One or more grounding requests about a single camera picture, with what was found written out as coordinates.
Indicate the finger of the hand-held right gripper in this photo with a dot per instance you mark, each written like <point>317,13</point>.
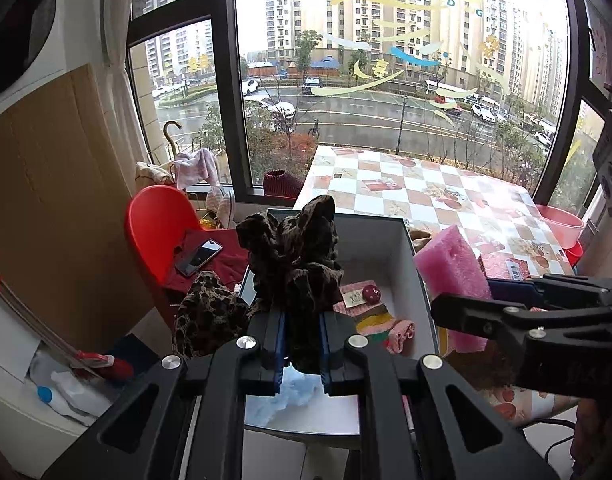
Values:
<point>516,292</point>
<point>476,320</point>

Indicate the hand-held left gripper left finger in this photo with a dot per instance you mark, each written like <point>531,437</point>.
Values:
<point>280,350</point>

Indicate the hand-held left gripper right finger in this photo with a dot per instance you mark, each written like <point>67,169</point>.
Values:
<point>325,350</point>

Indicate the light blue fluffy scarf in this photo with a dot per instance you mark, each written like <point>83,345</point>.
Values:
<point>296,395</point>

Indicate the pink foam sponge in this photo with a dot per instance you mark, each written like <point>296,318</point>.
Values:
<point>451,265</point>

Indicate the striped pink sock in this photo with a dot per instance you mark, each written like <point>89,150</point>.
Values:
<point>391,330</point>

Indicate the leopard print scarf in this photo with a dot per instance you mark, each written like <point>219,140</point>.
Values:
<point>296,260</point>

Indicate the white cardboard box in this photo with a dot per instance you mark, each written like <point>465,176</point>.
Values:
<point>376,260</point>

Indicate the person's right forearm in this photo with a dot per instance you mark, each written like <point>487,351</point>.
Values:
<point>601,440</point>

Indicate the pink patterned carton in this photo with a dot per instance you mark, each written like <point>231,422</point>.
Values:
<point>501,266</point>

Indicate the red plastic basin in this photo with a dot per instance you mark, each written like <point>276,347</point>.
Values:
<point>576,255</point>

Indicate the pink plastic basin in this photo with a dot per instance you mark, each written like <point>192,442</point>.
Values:
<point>561,220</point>

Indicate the dark red cloth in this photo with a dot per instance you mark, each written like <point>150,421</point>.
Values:
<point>226,267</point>

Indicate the black smartphone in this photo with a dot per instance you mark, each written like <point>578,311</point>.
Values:
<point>198,257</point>

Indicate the table with checkered tablecloth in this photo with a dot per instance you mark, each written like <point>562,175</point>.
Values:
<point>436,185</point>

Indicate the dark blue mat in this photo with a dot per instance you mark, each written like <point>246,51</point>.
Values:
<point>131,350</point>

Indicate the beige plush slipper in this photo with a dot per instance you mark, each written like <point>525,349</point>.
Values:
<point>223,207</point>

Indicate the maroon knitted hat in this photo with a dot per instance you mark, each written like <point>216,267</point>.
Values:
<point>282,185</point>

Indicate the red plastic chair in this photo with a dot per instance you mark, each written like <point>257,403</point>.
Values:
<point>151,220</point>

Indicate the pink towel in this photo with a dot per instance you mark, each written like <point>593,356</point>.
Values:
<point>198,167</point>

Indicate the beige knitted cloth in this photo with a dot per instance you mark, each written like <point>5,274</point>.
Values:
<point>153,174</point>

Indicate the white bottle with blue cap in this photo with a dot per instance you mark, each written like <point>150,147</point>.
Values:
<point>61,395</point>

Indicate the brown cardboard sheet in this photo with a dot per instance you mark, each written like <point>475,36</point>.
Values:
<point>51,210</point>

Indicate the white curtain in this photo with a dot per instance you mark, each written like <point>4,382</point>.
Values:
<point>128,110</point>

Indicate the black window frame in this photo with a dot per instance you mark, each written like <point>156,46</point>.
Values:
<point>238,85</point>

